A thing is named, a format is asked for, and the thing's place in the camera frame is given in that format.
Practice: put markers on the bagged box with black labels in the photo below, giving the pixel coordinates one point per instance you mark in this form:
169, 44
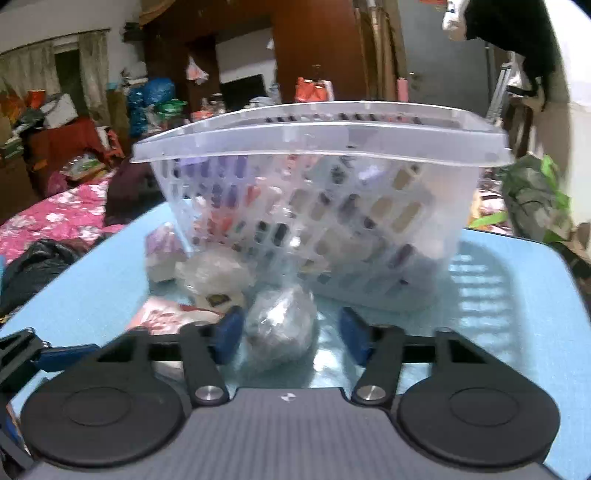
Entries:
215, 278

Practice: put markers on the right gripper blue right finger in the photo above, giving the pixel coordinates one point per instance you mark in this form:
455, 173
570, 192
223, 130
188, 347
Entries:
379, 350

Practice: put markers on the metal crutches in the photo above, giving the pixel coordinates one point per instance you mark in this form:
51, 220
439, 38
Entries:
508, 82

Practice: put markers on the white hoodie with blue letters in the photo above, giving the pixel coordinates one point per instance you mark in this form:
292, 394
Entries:
454, 21

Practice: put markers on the translucent white plastic basket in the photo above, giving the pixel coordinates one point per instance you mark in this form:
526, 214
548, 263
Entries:
364, 201

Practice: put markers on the dark red wooden wardrobe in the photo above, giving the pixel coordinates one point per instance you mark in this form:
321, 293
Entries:
312, 39

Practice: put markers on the pink floral blanket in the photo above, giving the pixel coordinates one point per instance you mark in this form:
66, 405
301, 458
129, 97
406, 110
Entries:
78, 213

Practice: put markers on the clear plastic bag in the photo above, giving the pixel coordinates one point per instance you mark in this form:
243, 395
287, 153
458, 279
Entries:
281, 326

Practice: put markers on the black hanging garment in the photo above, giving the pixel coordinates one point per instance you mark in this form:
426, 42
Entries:
522, 27

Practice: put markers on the pink red flat pack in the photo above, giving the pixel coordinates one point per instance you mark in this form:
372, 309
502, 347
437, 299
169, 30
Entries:
162, 317

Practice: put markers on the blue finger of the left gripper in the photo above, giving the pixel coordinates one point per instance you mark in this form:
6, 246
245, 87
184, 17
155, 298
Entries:
56, 359

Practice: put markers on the grey metal door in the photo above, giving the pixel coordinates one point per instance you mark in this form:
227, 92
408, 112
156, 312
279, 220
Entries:
442, 71

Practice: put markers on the orange white hanging bag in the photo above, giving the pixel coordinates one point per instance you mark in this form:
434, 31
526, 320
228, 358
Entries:
310, 91

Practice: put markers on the green plastic bag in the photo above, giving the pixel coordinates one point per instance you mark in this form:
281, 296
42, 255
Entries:
524, 200

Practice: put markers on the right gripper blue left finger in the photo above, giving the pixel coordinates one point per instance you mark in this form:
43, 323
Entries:
203, 349

